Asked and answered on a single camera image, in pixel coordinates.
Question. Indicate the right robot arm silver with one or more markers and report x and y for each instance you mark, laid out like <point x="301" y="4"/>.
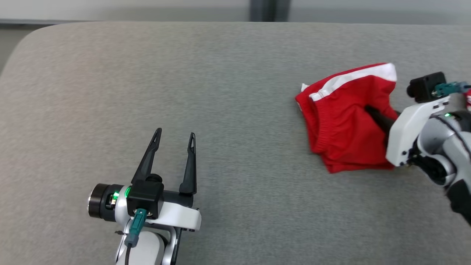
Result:
<point x="438" y="143"/>

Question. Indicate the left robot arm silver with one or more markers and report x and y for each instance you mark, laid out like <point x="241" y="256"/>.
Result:
<point x="147" y="246"/>

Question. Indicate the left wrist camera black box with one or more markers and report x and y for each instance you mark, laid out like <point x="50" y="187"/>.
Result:
<point x="145" y="197"/>

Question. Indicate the red number 23 jersey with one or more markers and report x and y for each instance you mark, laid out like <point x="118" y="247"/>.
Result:
<point x="342" y="129"/>

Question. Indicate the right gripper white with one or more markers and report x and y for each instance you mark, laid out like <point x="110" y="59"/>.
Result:
<point x="404" y="132"/>

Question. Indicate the grey metal post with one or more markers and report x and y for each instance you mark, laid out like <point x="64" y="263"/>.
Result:
<point x="263" y="9"/>

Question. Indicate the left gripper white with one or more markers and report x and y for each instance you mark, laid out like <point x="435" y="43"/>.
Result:
<point x="176" y="217"/>

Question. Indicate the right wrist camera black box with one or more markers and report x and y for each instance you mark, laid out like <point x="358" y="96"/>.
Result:
<point x="425" y="86"/>

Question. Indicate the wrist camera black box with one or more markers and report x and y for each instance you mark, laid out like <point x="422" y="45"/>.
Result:
<point x="425" y="86"/>
<point x="145" y="197"/>

